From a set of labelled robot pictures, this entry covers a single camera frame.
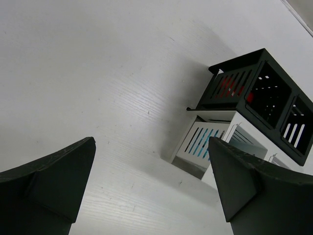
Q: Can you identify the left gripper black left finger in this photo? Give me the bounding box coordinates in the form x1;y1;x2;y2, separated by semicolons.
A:
0;137;95;235

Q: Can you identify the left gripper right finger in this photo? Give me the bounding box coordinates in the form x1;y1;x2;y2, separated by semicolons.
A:
208;136;313;235

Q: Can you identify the red heart-shaped lego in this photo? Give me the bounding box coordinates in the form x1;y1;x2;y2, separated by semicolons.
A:
215;77;254;103

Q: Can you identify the white two-compartment container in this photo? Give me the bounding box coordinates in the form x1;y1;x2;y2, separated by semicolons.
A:
171;109;294;183

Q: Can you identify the black two-compartment container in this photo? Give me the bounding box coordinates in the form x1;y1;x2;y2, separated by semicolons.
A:
195;48;313;166

